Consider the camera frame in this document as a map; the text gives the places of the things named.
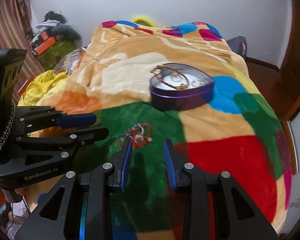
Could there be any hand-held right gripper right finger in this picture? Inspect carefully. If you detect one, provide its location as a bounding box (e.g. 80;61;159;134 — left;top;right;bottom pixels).
163;138;279;240

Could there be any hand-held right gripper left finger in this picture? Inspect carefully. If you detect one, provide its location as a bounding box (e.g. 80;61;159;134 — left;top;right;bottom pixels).
15;137;134;240

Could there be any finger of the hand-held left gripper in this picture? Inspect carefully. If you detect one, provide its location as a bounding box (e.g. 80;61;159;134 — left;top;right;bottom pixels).
0;127;110;172
15;106;97;133

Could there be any red bead bracelet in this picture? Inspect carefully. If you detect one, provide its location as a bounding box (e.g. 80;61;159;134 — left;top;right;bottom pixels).
119;122;154;148

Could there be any purple heart-shaped tin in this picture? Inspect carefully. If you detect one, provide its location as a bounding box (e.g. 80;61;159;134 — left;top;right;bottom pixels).
149;62;215;112

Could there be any silver pendant earring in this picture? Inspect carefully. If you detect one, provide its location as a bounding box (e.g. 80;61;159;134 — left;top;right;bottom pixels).
191;78;209;87

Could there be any red twisted bracelet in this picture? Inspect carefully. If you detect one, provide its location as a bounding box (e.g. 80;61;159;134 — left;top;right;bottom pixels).
151;65;190;90

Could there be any yellow printed blanket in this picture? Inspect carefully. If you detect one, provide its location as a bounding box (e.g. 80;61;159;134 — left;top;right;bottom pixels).
17;70;69;108

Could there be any orange box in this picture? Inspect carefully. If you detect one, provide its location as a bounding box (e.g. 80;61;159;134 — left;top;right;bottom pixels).
34;37;57;55

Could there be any striped brown curtain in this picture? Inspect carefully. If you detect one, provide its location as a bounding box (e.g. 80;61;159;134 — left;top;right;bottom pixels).
0;0;44;100

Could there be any colourful patchwork blanket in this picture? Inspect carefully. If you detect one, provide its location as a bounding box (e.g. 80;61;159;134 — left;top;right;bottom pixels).
15;20;293;240

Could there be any striped cloth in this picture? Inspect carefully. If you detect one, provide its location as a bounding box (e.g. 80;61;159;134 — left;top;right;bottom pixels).
54;47;87;76

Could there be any pile of dark clothes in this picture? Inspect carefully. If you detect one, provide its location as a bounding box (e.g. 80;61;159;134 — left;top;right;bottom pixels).
36;11;82;42

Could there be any grey bag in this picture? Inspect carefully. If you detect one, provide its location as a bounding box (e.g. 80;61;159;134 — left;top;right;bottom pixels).
226;36;248;61

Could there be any brown wooden door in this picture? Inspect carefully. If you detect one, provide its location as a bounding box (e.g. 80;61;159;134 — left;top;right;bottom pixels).
277;0;300;128

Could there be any braided cord lanyard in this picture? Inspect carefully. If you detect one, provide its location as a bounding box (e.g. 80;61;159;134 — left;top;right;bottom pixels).
0;105;16;153

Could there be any yellow ring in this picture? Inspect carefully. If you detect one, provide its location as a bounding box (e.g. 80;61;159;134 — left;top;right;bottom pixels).
132;16;157;28

